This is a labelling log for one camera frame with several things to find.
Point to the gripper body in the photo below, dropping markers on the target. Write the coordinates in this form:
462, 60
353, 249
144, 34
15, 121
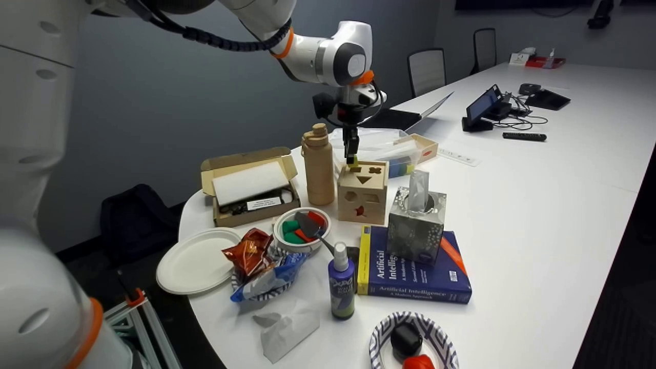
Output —
350, 113

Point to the yellow block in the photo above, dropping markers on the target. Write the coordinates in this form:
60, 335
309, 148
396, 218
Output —
354, 166

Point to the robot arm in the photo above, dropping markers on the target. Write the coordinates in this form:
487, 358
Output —
31, 154

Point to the wooden shape sorter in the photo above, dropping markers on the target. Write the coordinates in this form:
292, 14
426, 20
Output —
362, 197

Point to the red block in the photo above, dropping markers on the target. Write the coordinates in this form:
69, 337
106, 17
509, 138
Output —
318, 218

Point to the orange block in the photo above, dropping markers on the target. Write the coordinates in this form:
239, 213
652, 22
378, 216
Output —
306, 236

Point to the green block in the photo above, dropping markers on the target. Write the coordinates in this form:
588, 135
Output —
291, 230

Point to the white paper plate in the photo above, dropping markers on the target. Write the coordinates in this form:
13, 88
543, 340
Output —
195, 261

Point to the open laptop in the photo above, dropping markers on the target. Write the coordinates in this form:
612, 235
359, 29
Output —
392, 118

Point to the clear plastic container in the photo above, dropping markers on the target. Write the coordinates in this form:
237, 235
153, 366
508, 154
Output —
382, 143

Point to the tan water bottle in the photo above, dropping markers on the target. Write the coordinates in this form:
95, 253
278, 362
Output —
319, 169

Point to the stack of coloured blocks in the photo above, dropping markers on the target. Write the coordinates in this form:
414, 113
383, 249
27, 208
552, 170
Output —
401, 166

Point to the small wooden box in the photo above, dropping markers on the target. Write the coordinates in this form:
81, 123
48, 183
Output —
424, 148

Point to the office chair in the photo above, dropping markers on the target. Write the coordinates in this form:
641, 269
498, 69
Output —
485, 48
427, 69

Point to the white strip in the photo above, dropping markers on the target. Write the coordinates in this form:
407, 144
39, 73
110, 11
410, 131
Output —
458, 156

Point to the grey spatula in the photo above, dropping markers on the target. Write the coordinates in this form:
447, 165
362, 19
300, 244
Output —
307, 224

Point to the white foam pad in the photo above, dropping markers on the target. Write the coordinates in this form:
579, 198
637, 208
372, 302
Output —
250, 182

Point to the white label card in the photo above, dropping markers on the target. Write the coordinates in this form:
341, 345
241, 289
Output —
264, 203

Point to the tablet on black stand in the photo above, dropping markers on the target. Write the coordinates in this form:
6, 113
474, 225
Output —
482, 105

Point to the grey tissue box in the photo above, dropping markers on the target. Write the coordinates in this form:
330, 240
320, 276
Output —
414, 230

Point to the open cardboard box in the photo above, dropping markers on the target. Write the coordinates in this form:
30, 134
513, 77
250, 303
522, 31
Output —
246, 215

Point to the white bowl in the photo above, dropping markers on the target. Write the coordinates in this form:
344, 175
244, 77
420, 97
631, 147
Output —
287, 246

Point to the orange chip bag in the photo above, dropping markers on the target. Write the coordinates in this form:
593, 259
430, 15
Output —
250, 253

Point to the purple spray bottle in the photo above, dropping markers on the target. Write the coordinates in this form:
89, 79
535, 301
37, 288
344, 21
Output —
342, 287

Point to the black remote control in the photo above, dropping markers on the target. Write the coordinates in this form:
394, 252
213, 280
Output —
524, 136

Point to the blue textbook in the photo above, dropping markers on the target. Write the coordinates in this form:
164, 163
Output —
405, 279

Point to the white tissue box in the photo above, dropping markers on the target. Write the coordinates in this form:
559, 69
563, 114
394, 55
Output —
520, 58

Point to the round black device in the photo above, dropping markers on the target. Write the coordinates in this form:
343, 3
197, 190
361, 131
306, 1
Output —
529, 88

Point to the blue chip bag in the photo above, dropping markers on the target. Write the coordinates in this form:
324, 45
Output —
271, 279

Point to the red box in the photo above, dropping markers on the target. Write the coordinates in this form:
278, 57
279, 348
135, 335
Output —
538, 62

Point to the flat black device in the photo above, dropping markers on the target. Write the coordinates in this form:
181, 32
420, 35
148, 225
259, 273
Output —
548, 99

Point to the clear sanitizer bottle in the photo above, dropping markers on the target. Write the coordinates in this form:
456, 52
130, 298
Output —
550, 59

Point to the crumpled white tissue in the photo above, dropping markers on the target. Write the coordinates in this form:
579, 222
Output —
287, 330

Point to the black rounded object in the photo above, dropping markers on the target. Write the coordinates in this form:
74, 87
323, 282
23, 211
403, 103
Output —
406, 339

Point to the black backpack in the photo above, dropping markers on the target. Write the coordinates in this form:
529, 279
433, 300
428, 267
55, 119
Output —
136, 220

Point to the red rounded object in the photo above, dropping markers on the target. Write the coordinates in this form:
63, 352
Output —
417, 363

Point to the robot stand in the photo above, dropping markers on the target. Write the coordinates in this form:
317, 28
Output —
148, 323

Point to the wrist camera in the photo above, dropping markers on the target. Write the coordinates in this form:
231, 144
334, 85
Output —
323, 105

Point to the camera on mount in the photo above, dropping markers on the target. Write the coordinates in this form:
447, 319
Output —
600, 14

